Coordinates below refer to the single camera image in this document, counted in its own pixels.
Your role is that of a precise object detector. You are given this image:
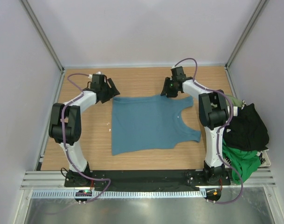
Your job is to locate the blue tank top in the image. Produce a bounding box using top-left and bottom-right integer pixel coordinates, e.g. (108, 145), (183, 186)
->
(111, 95), (201, 155)

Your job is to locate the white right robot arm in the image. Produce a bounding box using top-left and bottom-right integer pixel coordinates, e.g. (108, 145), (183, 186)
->
(161, 66), (230, 185)

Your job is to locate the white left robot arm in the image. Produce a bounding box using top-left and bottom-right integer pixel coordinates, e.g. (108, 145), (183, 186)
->
(48, 72), (120, 187)

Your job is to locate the olive green garment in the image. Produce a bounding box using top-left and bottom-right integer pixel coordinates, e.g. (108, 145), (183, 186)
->
(226, 95), (243, 107)

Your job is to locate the black garment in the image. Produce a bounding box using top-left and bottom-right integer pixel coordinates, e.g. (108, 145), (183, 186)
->
(223, 103), (270, 152)

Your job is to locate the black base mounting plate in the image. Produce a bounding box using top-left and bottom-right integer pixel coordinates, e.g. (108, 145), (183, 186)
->
(61, 169), (231, 192)

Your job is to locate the white laundry tray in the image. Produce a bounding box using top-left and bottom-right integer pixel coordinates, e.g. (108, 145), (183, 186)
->
(222, 148), (270, 170)

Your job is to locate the left aluminium frame post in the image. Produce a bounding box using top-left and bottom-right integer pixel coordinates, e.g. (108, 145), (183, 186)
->
(20, 0), (64, 72)

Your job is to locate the aluminium frame post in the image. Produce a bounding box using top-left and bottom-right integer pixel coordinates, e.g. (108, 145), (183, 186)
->
(225, 0), (269, 70)
(20, 0), (64, 72)

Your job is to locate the white slotted cable duct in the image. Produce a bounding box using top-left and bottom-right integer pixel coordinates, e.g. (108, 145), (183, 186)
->
(31, 189), (206, 199)

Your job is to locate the right aluminium frame post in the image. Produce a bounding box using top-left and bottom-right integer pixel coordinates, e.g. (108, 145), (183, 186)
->
(225, 0), (269, 70)

